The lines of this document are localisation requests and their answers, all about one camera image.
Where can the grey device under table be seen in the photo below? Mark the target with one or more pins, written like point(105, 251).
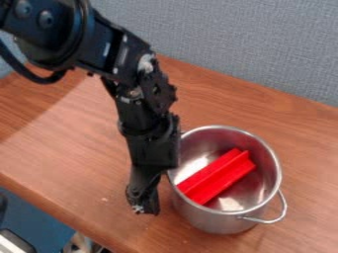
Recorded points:
point(14, 244)

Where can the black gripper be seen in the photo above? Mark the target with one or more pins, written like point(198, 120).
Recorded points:
point(154, 152)

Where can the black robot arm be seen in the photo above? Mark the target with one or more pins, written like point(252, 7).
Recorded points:
point(62, 34)

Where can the red plastic block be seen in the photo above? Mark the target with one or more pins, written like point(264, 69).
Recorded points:
point(218, 176)

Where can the stainless steel pot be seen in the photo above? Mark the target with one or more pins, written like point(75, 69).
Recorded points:
point(238, 208)

